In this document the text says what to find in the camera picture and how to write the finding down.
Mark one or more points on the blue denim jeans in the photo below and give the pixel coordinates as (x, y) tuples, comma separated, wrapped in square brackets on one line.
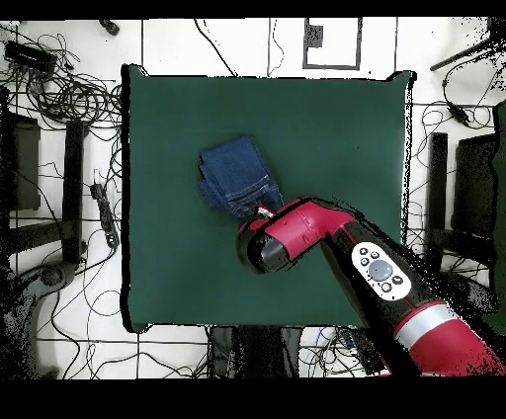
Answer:
[(233, 174)]

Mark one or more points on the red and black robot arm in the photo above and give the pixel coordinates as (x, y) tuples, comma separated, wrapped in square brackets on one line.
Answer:
[(300, 233)]

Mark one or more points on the black flat panel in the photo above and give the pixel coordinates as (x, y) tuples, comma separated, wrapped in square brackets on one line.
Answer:
[(474, 185), (23, 166)]

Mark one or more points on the dark green table cloth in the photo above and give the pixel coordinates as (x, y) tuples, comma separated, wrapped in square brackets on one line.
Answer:
[(324, 138)]

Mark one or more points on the black power strip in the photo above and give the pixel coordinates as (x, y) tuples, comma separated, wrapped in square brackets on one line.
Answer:
[(104, 213)]

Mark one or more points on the black stand bar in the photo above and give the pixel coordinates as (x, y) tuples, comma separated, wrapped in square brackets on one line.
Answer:
[(438, 189), (73, 189)]

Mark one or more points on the grey curved floor base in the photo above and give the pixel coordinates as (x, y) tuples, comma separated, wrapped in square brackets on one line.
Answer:
[(51, 276), (472, 294)]

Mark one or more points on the dark grey square marker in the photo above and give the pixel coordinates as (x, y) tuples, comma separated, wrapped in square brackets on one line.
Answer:
[(314, 35)]

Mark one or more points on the black power adapter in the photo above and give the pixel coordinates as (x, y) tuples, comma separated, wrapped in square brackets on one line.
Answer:
[(458, 113)]

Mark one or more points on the small black cylindrical object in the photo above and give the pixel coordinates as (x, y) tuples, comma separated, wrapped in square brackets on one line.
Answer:
[(110, 27)]

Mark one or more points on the black rod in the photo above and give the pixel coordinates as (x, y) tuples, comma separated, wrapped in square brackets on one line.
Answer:
[(458, 57)]

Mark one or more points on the black electronics box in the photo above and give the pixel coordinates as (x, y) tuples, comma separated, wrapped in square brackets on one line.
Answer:
[(27, 55)]

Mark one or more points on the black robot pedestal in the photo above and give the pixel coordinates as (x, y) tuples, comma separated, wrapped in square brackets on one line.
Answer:
[(253, 351)]

